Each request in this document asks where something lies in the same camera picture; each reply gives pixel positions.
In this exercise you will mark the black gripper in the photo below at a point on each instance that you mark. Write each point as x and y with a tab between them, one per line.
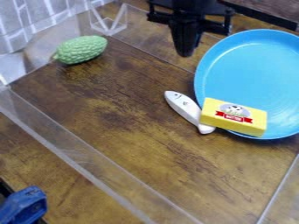
191	17

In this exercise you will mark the blue round plastic tray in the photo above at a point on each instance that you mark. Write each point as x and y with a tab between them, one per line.
251	69

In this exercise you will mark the white wooden fish toy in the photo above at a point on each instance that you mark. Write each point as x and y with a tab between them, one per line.
187	109

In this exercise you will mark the yellow butter block toy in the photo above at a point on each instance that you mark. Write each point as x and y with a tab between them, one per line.
233	117

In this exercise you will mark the green bumpy gourd toy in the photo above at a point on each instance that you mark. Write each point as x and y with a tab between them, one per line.
80	49

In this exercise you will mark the white checkered cloth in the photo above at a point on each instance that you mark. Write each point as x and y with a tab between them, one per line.
22	17

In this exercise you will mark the clear acrylic barrier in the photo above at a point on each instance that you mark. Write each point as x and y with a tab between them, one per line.
140	199

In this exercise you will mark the clear acrylic corner bracket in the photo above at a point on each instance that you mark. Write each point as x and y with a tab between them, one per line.
106	16

